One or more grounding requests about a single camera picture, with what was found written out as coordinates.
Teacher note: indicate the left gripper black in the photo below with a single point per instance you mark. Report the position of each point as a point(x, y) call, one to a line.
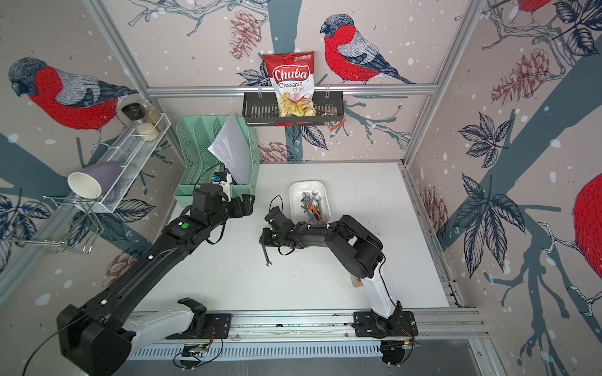
point(248, 205)

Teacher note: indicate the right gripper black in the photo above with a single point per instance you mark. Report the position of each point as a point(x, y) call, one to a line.
point(263, 238)

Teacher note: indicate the small silver wrench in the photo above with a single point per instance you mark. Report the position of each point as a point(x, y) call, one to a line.
point(266, 256)

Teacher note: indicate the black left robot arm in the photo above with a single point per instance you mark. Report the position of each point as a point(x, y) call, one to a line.
point(94, 337)

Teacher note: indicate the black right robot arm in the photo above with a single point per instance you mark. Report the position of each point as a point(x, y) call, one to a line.
point(358, 250)

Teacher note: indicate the white plastic storage box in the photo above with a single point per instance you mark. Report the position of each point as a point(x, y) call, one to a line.
point(295, 196)

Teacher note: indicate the white paper stack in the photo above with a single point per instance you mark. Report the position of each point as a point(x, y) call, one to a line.
point(231, 148)

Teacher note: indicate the green plastic file organizer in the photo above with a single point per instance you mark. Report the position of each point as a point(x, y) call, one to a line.
point(195, 134)

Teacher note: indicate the spice jar brown powder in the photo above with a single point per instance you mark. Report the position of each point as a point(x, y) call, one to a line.
point(356, 282)

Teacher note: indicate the clear glass jar on shelf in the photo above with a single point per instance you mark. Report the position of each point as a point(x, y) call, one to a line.
point(153, 115)

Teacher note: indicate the red cassava chips bag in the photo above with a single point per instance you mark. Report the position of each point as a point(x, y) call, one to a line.
point(292, 77)

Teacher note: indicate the black lid spice jar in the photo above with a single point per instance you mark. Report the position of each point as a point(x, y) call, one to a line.
point(144, 128)

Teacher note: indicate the purple white cup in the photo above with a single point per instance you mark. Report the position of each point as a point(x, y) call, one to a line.
point(95, 180)

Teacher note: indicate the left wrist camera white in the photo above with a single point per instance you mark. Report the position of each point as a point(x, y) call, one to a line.
point(224, 180)

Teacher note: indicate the orange handled adjustable wrench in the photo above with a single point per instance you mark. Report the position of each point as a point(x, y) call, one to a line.
point(316, 214)

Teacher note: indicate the black wire wall basket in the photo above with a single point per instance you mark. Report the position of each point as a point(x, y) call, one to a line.
point(261, 109)

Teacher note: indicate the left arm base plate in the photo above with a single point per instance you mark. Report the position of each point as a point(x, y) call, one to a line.
point(205, 326)

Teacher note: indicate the white wire wall shelf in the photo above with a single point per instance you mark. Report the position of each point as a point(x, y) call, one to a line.
point(123, 162)

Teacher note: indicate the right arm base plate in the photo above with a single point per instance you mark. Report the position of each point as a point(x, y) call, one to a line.
point(399, 324)

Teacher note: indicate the wire cup holder rack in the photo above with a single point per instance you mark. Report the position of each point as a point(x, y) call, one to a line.
point(56, 224)

